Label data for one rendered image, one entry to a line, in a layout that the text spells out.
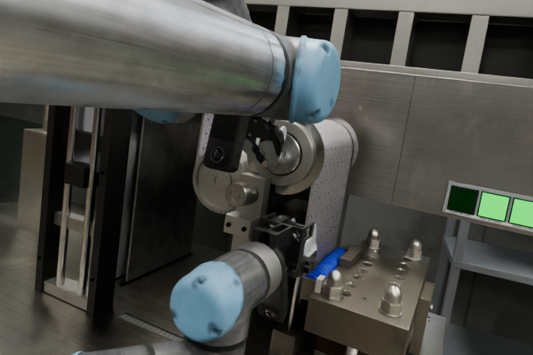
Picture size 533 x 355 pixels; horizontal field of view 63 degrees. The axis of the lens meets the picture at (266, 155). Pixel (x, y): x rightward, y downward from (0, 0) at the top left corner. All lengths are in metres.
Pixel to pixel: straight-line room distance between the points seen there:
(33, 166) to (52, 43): 1.10
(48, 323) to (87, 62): 0.73
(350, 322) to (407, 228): 2.31
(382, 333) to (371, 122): 0.50
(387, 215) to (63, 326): 2.42
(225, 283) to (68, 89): 0.32
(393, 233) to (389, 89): 2.08
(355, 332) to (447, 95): 0.55
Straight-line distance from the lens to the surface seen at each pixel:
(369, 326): 0.74
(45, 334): 0.87
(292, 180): 0.75
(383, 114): 1.04
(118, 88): 0.22
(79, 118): 0.90
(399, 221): 3.02
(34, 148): 1.28
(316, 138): 0.74
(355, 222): 3.04
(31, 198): 1.30
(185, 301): 0.49
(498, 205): 1.03
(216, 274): 0.49
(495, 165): 1.03
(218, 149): 0.59
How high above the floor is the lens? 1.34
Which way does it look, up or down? 8 degrees down
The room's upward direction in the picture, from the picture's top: 8 degrees clockwise
